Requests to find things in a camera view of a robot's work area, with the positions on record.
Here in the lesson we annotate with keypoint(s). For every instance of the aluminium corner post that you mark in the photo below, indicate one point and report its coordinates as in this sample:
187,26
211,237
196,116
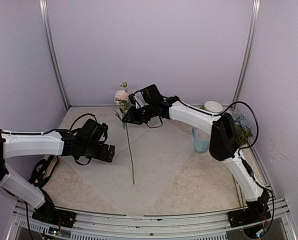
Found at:
43,5
248,49

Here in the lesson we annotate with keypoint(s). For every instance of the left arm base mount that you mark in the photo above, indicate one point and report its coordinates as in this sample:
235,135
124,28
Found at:
61,218

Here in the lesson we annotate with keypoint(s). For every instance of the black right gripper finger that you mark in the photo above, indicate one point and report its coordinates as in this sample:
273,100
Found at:
131,114
132,121

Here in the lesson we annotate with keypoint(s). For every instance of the right aluminium corner post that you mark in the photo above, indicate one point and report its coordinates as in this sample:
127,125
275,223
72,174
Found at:
248,49

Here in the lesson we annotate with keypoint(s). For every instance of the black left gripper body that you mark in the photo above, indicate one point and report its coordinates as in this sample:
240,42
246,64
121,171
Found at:
90,151

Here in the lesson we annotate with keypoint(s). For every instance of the white ceramic bowl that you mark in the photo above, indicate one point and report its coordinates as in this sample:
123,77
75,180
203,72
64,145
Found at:
213,106

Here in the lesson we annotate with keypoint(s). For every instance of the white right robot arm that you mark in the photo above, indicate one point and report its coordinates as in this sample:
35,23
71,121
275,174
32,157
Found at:
223,145

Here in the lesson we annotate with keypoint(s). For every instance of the blue fake hydrangea stem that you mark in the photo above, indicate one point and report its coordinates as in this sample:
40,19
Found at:
242,128

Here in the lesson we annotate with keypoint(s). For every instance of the light blue ceramic mug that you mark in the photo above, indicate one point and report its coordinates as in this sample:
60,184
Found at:
201,141

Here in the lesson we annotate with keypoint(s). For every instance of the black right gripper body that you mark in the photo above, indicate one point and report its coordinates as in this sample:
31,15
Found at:
144,115

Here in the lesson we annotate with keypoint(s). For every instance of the left aluminium corner post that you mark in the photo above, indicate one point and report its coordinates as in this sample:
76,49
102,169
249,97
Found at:
43,5

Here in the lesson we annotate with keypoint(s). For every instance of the white wrapping paper sheet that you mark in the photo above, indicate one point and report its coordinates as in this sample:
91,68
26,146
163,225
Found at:
160,157

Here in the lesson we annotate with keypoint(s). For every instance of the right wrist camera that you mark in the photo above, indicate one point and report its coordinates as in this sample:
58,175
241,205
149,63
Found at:
135,98

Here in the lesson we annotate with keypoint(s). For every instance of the pink fake rose stem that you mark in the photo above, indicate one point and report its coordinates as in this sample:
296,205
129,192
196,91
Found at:
121,98
240,195

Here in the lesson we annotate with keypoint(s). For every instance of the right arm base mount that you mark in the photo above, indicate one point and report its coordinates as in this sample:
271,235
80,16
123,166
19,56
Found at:
256,211

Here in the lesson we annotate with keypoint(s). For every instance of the aluminium front rail frame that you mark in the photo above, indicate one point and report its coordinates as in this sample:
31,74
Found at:
88,225

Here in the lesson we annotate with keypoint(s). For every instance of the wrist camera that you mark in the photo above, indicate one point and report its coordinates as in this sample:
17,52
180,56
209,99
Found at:
104,128
135,98

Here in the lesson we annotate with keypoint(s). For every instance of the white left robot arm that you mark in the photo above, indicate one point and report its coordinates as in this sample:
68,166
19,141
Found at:
55,143

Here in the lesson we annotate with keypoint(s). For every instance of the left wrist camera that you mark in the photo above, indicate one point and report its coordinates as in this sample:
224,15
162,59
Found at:
104,128

